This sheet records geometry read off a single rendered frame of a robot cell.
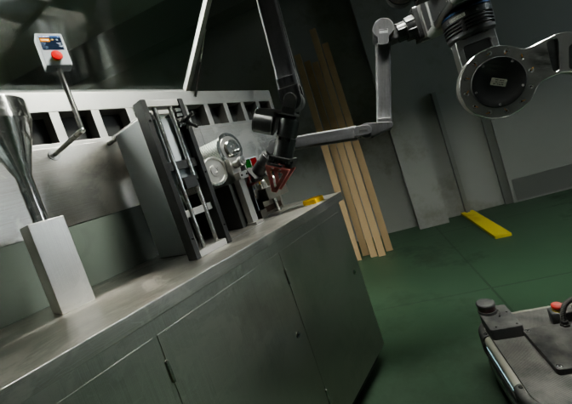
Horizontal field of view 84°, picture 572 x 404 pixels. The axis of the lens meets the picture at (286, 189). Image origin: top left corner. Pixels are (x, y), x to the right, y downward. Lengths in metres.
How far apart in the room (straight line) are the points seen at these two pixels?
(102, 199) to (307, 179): 2.66
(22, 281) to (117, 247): 0.31
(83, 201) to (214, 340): 0.78
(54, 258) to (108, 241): 0.37
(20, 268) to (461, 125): 3.64
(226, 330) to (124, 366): 0.28
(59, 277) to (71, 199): 0.40
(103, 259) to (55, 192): 0.30
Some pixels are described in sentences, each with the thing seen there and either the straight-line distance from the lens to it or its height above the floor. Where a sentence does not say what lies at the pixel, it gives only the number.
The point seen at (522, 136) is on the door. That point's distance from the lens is 3.97.
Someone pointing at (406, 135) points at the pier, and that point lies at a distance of 3.57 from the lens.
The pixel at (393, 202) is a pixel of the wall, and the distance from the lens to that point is 3.77.
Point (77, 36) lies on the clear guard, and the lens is 1.55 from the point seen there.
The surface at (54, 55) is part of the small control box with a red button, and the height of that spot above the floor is 1.63.
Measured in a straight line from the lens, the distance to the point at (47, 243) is 1.14.
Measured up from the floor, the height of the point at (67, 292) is 0.95.
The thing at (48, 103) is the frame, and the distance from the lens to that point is 1.55.
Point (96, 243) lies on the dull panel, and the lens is 1.46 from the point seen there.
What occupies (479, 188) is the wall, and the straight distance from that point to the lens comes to 3.93.
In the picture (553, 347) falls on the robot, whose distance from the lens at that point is 1.46.
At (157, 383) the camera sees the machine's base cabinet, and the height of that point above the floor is 0.72.
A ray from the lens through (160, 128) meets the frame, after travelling 1.14.
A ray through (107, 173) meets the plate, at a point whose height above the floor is 1.30.
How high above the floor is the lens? 1.10
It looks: 4 degrees down
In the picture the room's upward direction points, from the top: 18 degrees counter-clockwise
